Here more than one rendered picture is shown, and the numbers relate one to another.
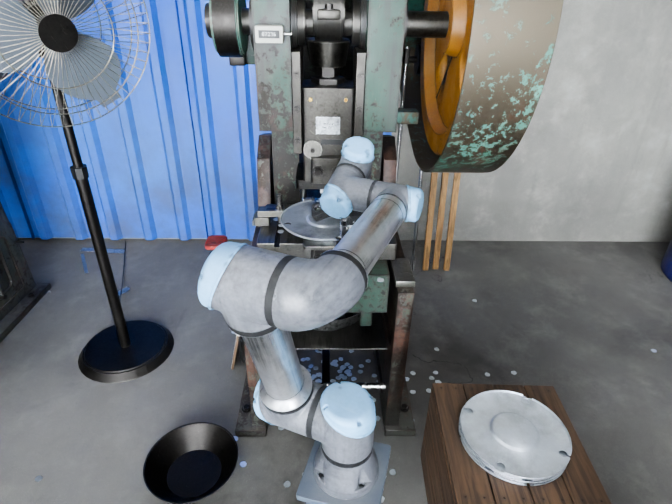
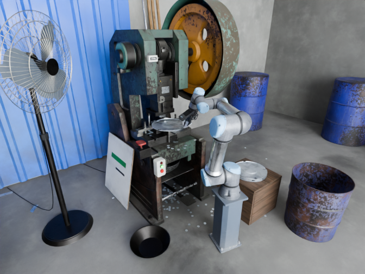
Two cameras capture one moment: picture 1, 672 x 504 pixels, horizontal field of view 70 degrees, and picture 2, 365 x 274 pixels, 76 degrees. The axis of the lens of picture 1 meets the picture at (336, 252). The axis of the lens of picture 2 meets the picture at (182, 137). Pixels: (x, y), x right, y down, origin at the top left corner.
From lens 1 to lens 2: 1.04 m
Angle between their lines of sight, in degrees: 33
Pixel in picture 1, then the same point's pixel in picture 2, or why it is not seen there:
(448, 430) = not seen: hidden behind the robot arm
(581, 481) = (271, 173)
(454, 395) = not seen: hidden behind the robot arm
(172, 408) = (117, 234)
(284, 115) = (155, 87)
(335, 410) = (232, 168)
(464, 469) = (247, 184)
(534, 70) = (236, 61)
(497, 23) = (228, 49)
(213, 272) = (222, 122)
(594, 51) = not seen: hidden behind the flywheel
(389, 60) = (184, 64)
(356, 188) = (209, 101)
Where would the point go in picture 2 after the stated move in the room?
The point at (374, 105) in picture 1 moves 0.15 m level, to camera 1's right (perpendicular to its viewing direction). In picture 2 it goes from (181, 79) to (195, 78)
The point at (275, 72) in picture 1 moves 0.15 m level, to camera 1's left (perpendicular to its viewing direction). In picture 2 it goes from (152, 72) to (133, 74)
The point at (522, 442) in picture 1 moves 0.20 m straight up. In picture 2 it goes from (254, 170) to (257, 150)
